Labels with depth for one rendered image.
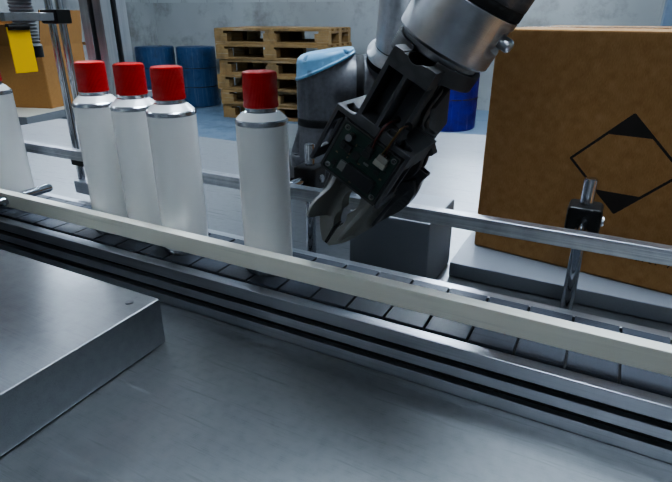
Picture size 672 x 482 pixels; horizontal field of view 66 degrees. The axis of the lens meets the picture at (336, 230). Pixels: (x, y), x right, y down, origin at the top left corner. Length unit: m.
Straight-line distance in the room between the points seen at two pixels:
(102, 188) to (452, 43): 0.46
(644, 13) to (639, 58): 6.60
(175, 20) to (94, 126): 7.75
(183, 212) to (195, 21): 7.67
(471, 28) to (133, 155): 0.40
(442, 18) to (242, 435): 0.34
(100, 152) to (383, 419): 0.44
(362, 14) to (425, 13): 6.90
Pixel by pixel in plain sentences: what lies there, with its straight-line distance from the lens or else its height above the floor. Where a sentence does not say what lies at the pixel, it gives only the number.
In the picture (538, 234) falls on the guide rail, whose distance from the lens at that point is 0.49.
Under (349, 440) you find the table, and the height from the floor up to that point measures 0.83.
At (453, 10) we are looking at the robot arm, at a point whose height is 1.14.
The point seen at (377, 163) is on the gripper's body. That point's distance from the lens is 0.40.
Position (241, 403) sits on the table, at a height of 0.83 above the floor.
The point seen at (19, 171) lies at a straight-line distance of 0.86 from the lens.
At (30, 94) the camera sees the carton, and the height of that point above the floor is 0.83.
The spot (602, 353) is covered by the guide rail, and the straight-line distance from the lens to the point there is 0.45.
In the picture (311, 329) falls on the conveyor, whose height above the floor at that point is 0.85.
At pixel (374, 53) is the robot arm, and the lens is 1.03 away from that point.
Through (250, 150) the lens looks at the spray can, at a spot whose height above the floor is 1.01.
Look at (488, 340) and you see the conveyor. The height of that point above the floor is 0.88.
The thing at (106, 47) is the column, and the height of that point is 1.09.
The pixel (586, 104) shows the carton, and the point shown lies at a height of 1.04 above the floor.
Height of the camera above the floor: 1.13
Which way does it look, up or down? 22 degrees down
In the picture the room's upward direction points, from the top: straight up
